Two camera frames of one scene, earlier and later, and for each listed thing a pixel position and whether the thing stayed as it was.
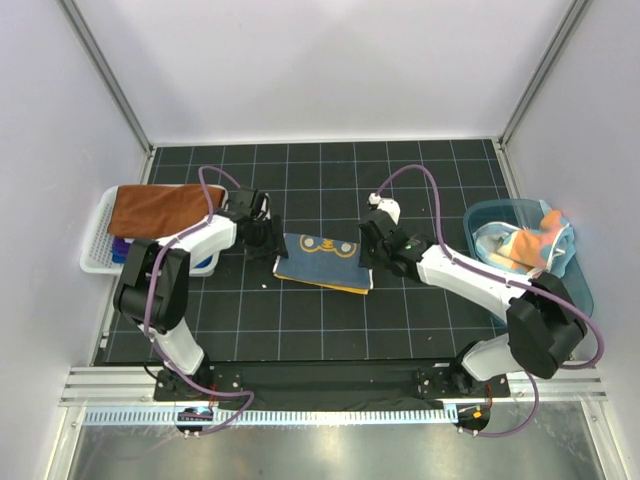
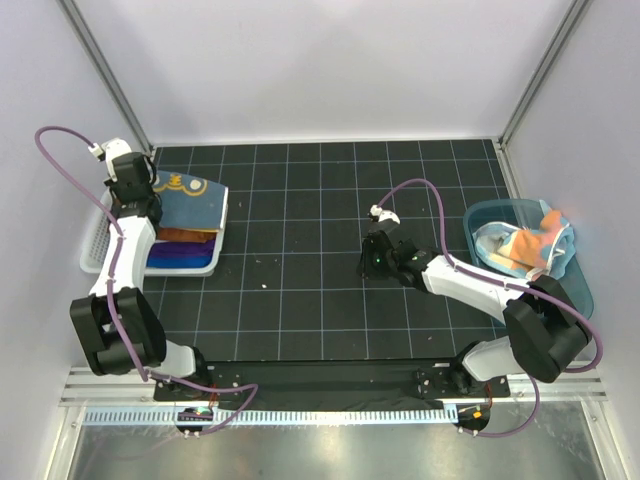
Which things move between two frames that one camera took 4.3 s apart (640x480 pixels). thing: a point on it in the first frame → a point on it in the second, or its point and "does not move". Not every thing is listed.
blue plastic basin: x=524 y=213 does not move
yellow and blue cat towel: x=326 y=260 → x=189 y=201
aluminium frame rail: x=100 y=386 does not move
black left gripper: x=275 y=242 → x=113 y=188
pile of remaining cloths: x=545 y=250 does not move
